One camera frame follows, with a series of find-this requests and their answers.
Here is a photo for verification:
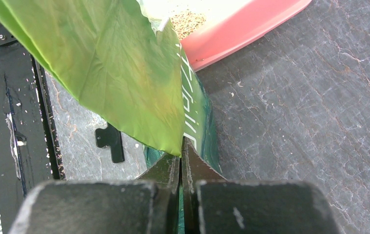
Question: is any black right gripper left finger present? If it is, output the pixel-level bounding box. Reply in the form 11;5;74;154
10;155;180;234

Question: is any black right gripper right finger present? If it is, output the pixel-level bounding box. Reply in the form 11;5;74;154
181;138;339;234

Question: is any pink plastic litter box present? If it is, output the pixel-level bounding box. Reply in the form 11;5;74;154
167;0;311;71

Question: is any green cat litter bag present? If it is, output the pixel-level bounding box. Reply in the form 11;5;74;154
0;0;220;171

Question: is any black bag clip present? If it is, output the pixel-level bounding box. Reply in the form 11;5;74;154
95;122;125;163

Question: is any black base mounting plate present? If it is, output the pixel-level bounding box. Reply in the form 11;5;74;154
0;23;64;234

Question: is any beige cat litter pile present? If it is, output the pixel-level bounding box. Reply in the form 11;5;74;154
170;10;206;41

